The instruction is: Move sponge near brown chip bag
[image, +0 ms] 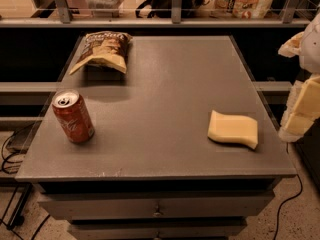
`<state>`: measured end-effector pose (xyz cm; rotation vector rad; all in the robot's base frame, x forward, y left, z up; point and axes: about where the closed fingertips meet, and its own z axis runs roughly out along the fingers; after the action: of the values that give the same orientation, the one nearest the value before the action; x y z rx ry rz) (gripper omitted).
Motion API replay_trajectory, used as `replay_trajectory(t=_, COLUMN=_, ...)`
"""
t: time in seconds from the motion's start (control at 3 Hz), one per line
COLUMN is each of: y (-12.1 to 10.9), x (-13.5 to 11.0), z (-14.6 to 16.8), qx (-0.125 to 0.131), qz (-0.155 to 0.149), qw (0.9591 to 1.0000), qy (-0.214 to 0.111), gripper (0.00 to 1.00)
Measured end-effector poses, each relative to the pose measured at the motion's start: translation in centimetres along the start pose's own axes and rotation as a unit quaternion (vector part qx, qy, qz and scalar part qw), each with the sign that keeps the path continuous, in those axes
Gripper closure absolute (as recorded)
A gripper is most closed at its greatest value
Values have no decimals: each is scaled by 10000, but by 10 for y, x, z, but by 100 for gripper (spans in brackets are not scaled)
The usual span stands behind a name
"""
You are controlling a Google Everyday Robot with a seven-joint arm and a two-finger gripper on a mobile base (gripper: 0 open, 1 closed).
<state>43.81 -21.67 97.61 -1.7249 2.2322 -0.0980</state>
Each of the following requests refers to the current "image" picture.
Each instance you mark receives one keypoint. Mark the yellow sponge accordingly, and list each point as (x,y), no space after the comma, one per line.
(237,129)

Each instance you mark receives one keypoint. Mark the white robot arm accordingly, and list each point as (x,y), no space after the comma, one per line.
(309,57)

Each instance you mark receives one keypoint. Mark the colourful snack bag on shelf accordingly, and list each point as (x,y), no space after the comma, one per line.
(243,9)

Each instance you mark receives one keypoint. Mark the black bag on shelf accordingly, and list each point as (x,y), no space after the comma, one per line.
(163,8)

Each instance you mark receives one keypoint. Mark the brown chip bag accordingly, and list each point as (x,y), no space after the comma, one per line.
(105,48)

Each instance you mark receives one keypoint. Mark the upper grey drawer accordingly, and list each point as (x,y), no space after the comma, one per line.
(158,205)

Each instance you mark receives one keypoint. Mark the grey drawer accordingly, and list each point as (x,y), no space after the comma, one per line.
(157,230)
(158,205)

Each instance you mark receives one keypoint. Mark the grey drawer cabinet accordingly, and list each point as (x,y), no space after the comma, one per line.
(151,128)

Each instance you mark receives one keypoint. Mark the clear plastic container on shelf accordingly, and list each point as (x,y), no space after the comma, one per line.
(104,8)

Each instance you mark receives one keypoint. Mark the red soda can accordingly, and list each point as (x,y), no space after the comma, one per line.
(71,112)

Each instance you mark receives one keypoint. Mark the lower grey drawer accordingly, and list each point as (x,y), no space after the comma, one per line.
(157,230)

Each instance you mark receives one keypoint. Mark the grey metal shelf rail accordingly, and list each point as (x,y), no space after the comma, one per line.
(75,13)

